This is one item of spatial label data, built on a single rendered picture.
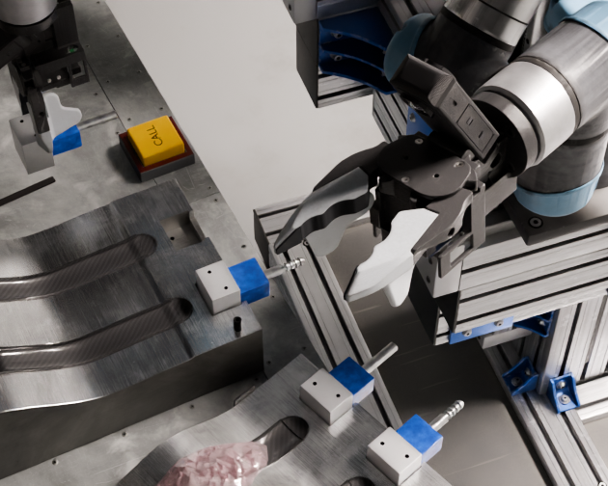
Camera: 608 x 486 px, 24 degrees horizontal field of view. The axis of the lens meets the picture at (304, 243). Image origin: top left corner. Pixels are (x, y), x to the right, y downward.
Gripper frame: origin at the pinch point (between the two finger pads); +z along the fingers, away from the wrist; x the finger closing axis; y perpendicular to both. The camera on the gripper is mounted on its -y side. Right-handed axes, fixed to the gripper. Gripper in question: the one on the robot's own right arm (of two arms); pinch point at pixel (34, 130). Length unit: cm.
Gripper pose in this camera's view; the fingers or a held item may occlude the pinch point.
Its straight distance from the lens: 179.2
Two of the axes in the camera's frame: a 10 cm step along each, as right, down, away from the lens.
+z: 0.0, 6.2, 7.9
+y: 9.0, -3.5, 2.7
